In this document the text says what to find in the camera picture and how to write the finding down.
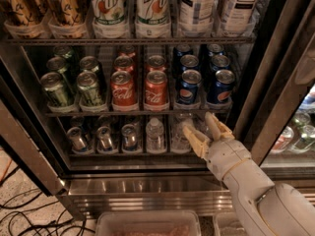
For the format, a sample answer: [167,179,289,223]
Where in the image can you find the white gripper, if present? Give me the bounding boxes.
[182,112,251,181]

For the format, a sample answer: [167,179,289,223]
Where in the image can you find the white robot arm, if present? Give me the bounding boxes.
[182,112,315,236]

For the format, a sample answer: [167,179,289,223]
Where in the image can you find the water bottle middle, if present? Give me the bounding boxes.
[171,118,194,153]

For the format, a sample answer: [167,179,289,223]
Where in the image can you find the water bottle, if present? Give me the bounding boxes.
[171,118,194,153]
[146,117,165,153]
[195,117,212,138]

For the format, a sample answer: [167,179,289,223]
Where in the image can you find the glass fridge door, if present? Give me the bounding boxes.
[233,0,315,179]

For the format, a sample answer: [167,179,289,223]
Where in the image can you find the Coca-Cola can front right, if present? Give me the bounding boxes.
[145,71,167,106]

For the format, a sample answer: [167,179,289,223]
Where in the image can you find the coca-cola can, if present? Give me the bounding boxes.
[145,71,167,106]
[118,45,137,58]
[110,71,136,106]
[113,56,135,76]
[146,55,166,72]

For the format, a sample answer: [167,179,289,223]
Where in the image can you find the slim silver can right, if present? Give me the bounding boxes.
[121,124,138,151]

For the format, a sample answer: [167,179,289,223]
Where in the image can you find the slim silver can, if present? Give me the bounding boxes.
[96,126,114,151]
[67,127,88,151]
[121,124,138,151]

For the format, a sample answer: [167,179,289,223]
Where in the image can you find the Coca-Cola can middle right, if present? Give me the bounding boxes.
[146,55,166,72]

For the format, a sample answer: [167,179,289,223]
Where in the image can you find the Coca-Cola can front left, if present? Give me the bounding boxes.
[110,71,136,106]

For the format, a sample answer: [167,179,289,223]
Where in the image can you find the slim silver can middle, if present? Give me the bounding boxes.
[96,126,114,151]

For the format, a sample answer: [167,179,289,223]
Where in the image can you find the Coca-Cola can middle left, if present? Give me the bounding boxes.
[113,56,135,76]

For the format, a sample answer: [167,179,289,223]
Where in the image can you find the Coca-Cola can back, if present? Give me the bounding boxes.
[118,45,137,58]

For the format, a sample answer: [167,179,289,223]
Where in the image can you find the stainless steel fridge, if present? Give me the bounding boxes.
[0,0,314,220]

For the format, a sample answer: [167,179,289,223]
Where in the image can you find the green can front right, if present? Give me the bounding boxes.
[77,71,104,107]

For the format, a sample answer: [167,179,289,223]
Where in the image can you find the green can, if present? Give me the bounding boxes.
[53,45,77,63]
[46,56,76,94]
[79,56,105,83]
[40,72,74,107]
[77,71,104,107]

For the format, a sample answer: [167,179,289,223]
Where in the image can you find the slim silver can left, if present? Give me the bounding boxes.
[67,127,88,151]

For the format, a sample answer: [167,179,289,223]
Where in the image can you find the green can middle right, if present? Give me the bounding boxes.
[79,56,105,83]

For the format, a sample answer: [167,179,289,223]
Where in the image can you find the green can front left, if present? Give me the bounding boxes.
[40,72,74,107]

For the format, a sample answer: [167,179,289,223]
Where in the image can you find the green can back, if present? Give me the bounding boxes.
[53,45,77,63]

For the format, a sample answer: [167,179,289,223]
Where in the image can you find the green can middle left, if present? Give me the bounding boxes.
[46,56,76,94]

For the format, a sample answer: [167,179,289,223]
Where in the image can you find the la croix can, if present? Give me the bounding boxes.
[47,0,87,27]
[0,0,42,27]

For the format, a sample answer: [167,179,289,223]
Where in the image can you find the La Croix can far left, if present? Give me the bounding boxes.
[0,0,42,27]

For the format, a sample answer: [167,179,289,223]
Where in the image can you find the water bottle right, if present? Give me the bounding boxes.
[195,117,212,138]

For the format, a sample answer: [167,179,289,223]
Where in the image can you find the water bottle left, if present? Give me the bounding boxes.
[146,117,165,153]

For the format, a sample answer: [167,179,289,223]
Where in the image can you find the clear plastic bin right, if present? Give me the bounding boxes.
[213,212,248,236]

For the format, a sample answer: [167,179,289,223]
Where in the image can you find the clear plastic bin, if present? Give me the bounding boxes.
[213,212,248,236]
[94,210,201,236]

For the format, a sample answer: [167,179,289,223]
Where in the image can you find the Teas Tea bottle left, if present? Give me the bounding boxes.
[180,0,215,25]

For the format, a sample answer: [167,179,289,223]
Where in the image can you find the teas tea bottle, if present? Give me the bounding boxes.
[180,0,215,25]
[218,0,258,31]

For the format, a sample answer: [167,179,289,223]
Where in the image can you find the clear plastic bin left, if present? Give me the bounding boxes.
[94,210,201,236]

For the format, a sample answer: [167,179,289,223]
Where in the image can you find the Teas Tea bottle right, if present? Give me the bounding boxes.
[218,0,258,31]

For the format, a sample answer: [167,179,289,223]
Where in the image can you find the black floor cables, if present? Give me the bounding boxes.
[0,165,96,236]

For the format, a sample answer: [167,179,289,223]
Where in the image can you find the orange floor cable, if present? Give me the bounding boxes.
[0,147,14,185]

